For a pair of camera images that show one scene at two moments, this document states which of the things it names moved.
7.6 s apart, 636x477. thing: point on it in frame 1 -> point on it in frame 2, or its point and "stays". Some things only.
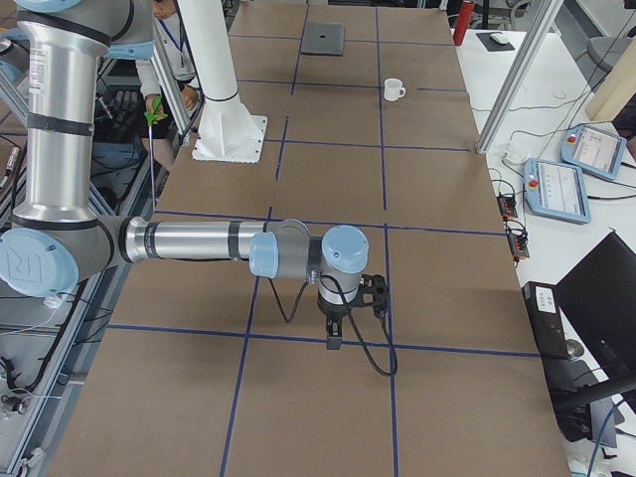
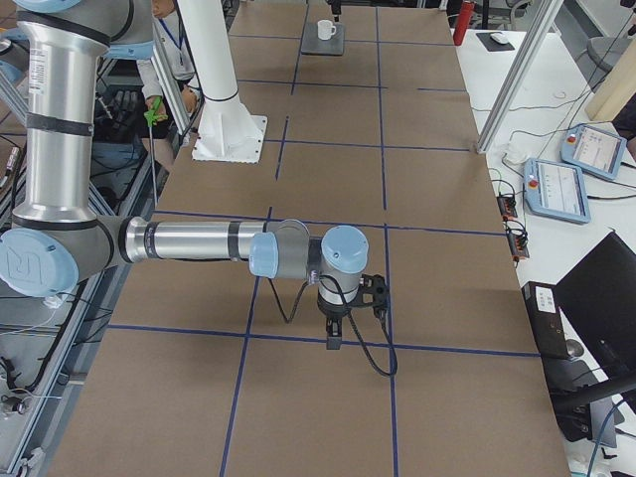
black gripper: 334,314 stays
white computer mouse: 499,37 stays
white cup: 393,87 -> 325,30
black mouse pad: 492,45 stays
